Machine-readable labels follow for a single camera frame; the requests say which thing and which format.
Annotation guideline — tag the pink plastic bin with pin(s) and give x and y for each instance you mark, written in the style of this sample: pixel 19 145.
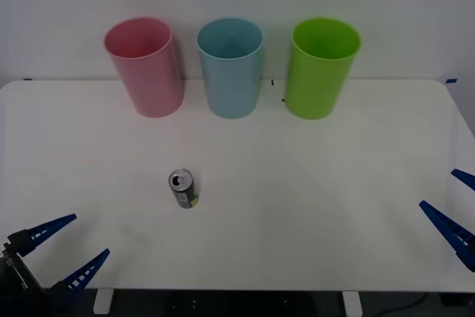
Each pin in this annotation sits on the pink plastic bin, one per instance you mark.
pixel 148 83

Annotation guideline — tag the pale blue plastic bin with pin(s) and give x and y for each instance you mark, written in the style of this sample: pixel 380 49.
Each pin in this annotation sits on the pale blue plastic bin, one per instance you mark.
pixel 232 87

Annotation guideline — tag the green plastic bin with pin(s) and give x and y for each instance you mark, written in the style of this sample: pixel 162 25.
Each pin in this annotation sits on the green plastic bin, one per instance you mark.
pixel 315 87

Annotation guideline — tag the white table leg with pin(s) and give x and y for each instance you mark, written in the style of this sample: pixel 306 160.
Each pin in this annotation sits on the white table leg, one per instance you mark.
pixel 352 304
pixel 102 301

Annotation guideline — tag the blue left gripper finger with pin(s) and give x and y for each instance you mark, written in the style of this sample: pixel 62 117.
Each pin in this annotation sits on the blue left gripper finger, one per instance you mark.
pixel 83 274
pixel 44 228

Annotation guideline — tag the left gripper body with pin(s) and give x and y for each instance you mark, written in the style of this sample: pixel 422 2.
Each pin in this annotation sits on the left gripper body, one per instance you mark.
pixel 26 287

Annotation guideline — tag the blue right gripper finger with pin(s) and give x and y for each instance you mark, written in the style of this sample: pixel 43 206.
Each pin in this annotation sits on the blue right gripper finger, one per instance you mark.
pixel 447 228
pixel 465 177

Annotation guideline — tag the black drink can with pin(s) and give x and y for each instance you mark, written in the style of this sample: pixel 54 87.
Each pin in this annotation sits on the black drink can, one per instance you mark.
pixel 184 192

